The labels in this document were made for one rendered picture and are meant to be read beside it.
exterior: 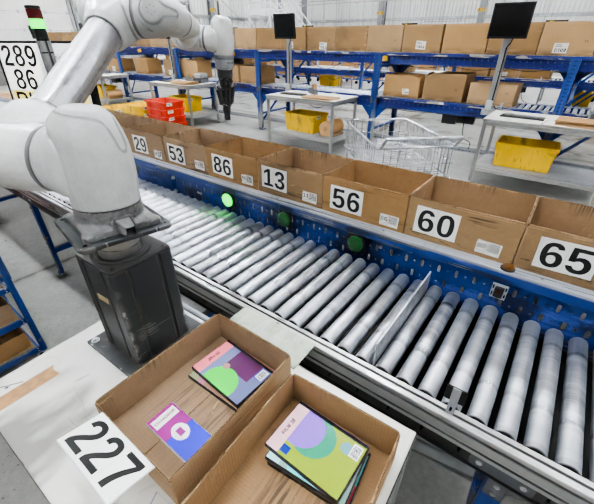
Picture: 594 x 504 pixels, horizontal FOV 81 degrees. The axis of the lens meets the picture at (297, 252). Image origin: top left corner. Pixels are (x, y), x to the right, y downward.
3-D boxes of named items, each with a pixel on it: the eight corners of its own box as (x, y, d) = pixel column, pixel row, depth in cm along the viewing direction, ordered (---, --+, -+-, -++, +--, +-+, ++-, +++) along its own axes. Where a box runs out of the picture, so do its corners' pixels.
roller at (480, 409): (461, 428, 90) (466, 416, 87) (501, 317, 125) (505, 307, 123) (482, 439, 87) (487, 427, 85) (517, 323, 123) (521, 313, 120)
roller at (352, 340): (332, 357, 110) (333, 346, 107) (398, 279, 145) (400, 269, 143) (346, 364, 107) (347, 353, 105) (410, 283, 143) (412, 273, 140)
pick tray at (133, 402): (104, 428, 85) (91, 402, 79) (221, 335, 111) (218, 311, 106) (177, 508, 70) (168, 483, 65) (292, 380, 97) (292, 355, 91)
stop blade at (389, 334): (372, 365, 105) (375, 343, 100) (425, 289, 136) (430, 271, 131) (373, 366, 104) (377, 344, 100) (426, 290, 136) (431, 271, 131)
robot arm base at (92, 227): (91, 252, 75) (84, 229, 73) (62, 219, 89) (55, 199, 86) (170, 227, 87) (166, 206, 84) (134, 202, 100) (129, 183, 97)
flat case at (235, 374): (237, 409, 87) (237, 406, 86) (192, 370, 97) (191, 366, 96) (275, 375, 96) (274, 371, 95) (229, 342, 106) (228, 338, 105)
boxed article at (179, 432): (189, 469, 76) (188, 465, 75) (147, 427, 84) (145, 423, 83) (215, 442, 81) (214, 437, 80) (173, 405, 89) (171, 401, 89)
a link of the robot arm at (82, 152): (118, 216, 78) (92, 112, 67) (44, 209, 80) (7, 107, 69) (154, 191, 92) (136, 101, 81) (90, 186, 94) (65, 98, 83)
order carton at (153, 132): (132, 153, 242) (125, 127, 233) (168, 144, 262) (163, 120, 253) (166, 163, 221) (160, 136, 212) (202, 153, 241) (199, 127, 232)
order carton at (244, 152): (208, 176, 201) (203, 146, 192) (243, 163, 221) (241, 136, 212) (258, 191, 181) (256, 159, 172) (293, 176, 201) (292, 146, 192)
